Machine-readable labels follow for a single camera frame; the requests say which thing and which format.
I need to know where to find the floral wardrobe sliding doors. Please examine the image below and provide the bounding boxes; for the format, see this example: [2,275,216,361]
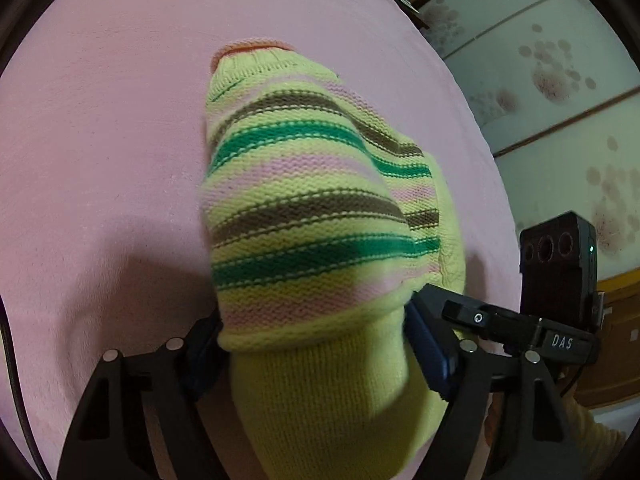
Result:
[364,0,640,411]

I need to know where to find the black camera box right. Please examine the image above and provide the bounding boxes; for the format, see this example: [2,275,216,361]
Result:
[520,211,600,334]

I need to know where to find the black cable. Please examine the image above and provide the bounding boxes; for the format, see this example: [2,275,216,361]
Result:
[0,294,51,480]

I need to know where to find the yellow striped knit cardigan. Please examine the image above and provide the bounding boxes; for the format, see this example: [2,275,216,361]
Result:
[202,40,465,479]

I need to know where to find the dark wooden nightstand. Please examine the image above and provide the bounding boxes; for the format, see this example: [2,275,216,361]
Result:
[394,0,430,30]

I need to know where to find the right hand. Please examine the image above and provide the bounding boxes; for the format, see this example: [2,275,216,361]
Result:
[482,389,591,456]

